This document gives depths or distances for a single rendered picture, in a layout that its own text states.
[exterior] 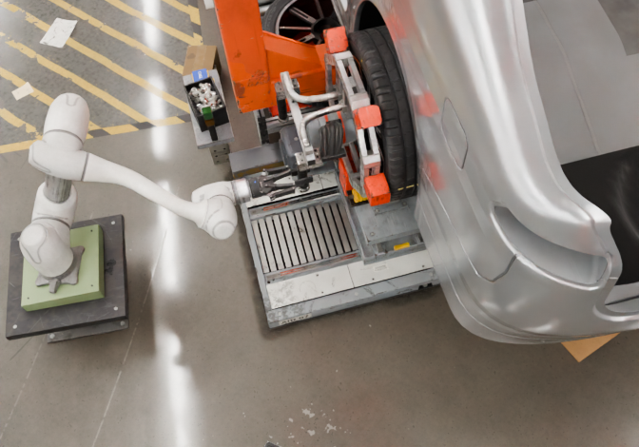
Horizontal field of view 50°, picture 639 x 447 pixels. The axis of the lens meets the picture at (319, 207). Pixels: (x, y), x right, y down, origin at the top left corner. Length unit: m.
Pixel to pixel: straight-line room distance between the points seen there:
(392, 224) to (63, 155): 1.47
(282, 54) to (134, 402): 1.62
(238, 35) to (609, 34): 1.41
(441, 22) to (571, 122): 0.94
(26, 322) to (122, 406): 0.54
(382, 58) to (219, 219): 0.79
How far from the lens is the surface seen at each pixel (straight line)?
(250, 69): 2.96
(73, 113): 2.53
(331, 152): 2.42
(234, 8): 2.71
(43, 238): 2.91
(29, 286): 3.16
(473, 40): 1.80
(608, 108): 2.75
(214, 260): 3.38
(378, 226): 3.14
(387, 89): 2.38
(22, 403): 3.39
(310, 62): 3.04
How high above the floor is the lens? 2.98
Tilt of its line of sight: 60 degrees down
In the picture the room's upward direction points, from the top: 4 degrees counter-clockwise
